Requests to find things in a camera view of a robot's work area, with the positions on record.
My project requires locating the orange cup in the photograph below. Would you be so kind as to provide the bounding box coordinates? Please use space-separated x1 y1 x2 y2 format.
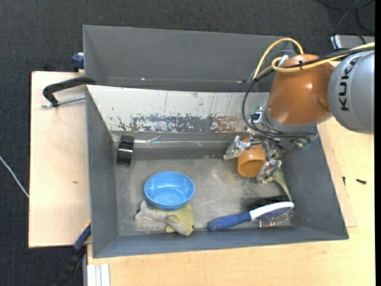
237 138 267 179

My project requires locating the yellow-green cloth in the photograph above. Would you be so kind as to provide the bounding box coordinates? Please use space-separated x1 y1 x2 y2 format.
164 203 196 235

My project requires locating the blue bowl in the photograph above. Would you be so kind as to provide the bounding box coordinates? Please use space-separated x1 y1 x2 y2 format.
143 171 196 212

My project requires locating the black round roll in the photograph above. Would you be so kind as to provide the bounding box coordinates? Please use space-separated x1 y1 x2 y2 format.
116 134 136 167

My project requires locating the pale green cloth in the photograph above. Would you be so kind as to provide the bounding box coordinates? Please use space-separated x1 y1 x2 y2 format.
269 150 293 201

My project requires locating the blue and white hairbrush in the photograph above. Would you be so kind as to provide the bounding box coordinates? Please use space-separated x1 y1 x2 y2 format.
207 201 296 232

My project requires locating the grey plush toy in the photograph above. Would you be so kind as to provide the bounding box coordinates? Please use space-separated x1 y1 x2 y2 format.
134 200 194 237

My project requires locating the grey metal bin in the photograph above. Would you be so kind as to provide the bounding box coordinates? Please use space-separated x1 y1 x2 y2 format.
82 24 349 259

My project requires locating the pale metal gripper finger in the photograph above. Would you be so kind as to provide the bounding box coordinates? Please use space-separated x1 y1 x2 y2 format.
223 135 254 161
257 159 283 184

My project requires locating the pale wood board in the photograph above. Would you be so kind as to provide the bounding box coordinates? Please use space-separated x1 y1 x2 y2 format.
28 71 92 248

